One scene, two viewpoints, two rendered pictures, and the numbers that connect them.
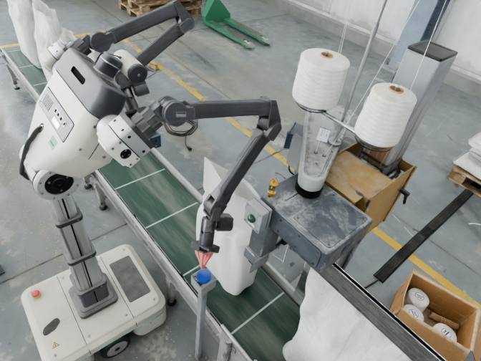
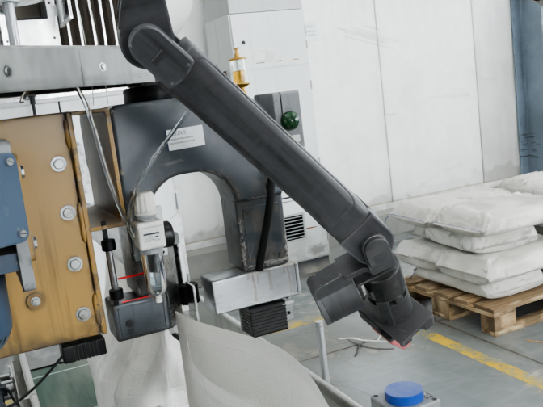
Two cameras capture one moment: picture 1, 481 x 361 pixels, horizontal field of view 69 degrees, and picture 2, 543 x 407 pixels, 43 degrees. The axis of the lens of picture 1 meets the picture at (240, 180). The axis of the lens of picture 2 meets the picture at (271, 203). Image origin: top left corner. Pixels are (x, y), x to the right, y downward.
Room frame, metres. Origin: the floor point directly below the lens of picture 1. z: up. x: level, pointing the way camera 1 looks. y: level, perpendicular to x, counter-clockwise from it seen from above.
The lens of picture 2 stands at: (1.79, 0.33, 1.33)
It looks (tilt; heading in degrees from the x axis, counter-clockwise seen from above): 9 degrees down; 203
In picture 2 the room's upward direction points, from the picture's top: 7 degrees counter-clockwise
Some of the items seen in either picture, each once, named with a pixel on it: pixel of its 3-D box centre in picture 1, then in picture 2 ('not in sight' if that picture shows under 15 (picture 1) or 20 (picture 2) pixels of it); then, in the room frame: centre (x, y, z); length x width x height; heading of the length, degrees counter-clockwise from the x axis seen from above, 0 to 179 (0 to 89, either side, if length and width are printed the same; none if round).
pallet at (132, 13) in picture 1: (159, 7); not in sight; (6.54, 1.88, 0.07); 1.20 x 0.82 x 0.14; 134
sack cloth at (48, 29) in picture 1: (52, 50); not in sight; (2.84, 1.79, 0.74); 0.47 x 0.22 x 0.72; 47
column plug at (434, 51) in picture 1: (432, 49); not in sight; (1.13, -0.53, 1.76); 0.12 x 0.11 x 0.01; 136
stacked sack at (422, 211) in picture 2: not in sight; (452, 205); (-2.25, -0.24, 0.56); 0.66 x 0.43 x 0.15; 133
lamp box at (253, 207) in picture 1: (257, 215); (279, 120); (0.77, -0.07, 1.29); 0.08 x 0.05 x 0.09; 46
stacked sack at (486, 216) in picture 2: not in sight; (504, 211); (-1.98, 0.06, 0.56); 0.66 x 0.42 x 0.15; 136
